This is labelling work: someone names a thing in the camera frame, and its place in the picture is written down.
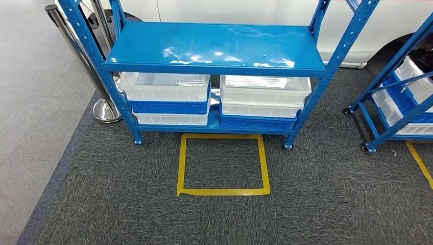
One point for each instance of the chrome stanchion post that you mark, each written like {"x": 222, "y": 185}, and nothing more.
{"x": 105, "y": 30}

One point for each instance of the blue metal shelf rack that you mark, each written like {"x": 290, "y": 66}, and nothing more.
{"x": 216, "y": 44}

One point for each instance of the blue shelf rack on casters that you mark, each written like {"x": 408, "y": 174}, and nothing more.
{"x": 373, "y": 142}

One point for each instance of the pole stand black round base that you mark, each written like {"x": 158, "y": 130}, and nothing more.
{"x": 106, "y": 111}

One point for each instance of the blue plastic bin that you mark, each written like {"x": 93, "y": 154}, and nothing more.
{"x": 402, "y": 98}

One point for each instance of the black plastic parts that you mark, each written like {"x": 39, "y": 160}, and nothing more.
{"x": 424, "y": 57}

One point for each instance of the white plastic bin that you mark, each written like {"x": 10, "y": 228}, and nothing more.
{"x": 389, "y": 111}
{"x": 409, "y": 71}

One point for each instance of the white car red stripe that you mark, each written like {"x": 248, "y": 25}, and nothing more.
{"x": 253, "y": 11}

